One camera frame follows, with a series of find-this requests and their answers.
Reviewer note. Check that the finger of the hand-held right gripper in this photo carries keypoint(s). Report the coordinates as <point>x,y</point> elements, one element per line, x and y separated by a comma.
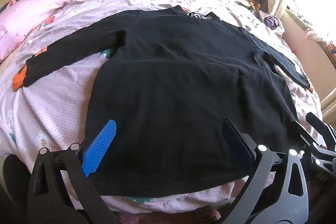
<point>302,134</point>
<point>319,123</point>

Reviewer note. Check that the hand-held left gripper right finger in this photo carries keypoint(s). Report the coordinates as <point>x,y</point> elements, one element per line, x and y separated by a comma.
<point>236,145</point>

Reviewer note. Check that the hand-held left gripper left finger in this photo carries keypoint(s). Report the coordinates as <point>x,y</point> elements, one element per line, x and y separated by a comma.
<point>101,144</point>

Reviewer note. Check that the black long-sleeve shirt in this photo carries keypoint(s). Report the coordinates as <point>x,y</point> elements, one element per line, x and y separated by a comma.
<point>170,82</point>

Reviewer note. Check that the lilac strawberry print duvet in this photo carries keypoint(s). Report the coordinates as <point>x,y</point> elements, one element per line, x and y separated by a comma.
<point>52,108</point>

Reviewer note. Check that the floral cloth on sill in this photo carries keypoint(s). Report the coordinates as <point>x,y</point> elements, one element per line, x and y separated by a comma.
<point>323,41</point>

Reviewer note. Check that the person's pink dotted clothing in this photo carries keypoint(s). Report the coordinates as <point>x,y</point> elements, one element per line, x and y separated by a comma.
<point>168,216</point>

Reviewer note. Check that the purple cloth bundle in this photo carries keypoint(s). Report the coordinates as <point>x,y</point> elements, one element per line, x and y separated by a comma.
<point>271,22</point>

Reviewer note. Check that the pink quilt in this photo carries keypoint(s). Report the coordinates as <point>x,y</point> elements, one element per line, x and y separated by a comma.
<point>21,16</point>

